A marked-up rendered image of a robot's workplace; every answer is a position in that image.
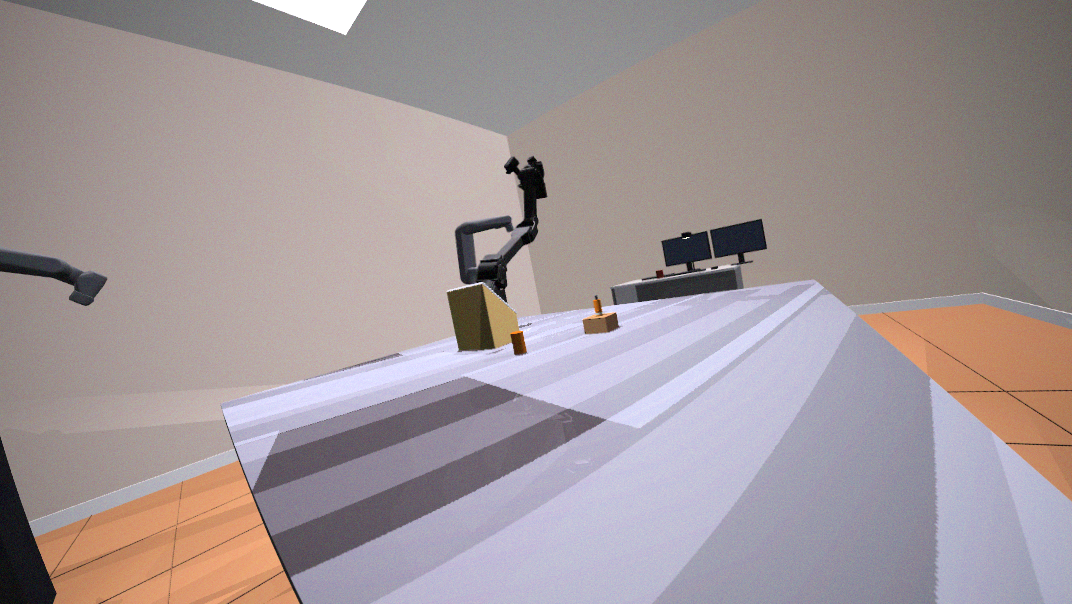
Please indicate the translucent orange cylinder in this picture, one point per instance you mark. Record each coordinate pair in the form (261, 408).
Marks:
(518, 342)

